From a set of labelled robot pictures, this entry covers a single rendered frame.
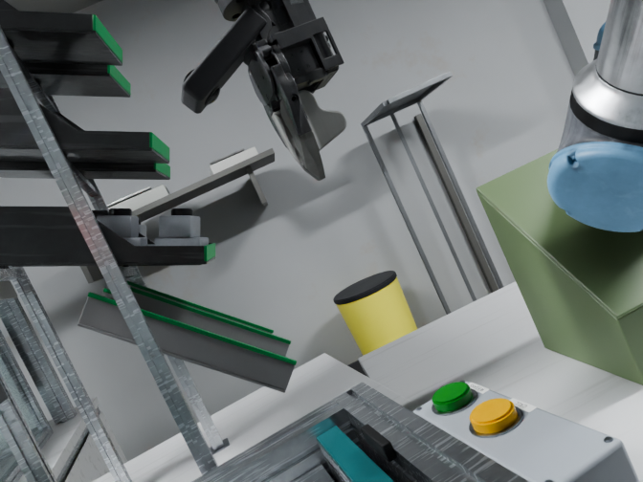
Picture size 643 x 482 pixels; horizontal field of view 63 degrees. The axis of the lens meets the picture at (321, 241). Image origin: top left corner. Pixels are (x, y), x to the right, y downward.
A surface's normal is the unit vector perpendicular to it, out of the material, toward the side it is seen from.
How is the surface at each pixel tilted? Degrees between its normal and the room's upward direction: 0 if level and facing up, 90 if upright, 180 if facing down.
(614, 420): 0
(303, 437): 90
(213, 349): 90
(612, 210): 119
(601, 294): 41
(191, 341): 90
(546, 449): 0
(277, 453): 90
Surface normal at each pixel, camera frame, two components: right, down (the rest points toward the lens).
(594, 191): -0.47, 0.78
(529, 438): -0.42, -0.91
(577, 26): 0.09, 0.04
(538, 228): -0.23, -0.68
